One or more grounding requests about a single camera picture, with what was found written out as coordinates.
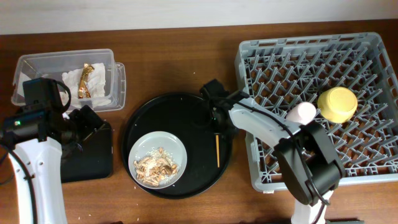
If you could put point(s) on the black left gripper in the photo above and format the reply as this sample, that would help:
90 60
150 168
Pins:
91 120

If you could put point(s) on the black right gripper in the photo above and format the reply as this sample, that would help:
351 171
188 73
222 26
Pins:
227 130

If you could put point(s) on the wooden chopstick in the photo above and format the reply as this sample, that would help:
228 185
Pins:
217 150

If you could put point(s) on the gold snack wrapper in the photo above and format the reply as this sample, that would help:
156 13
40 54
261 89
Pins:
83 91

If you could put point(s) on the white paper napkin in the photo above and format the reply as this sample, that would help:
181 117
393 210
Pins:
96 84

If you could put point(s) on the grey plate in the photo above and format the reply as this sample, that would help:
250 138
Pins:
153 140

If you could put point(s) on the food scraps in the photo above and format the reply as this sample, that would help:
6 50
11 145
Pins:
156 168

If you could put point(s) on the pink plastic cup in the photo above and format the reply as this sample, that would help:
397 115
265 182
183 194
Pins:
303 113

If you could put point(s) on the yellow plastic bowl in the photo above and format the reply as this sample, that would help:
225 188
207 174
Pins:
337 104

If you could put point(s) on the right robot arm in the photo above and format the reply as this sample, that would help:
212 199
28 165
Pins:
308 162

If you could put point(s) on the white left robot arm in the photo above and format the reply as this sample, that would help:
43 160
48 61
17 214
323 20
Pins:
37 171

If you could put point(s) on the black rectangular waste bin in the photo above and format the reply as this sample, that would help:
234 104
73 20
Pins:
93 161

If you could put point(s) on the clear plastic waste bin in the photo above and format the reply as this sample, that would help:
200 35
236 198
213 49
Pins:
53 64

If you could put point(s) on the grey dishwasher rack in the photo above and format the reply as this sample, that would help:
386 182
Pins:
281 73

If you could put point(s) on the round black tray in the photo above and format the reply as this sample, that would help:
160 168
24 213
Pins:
183 115

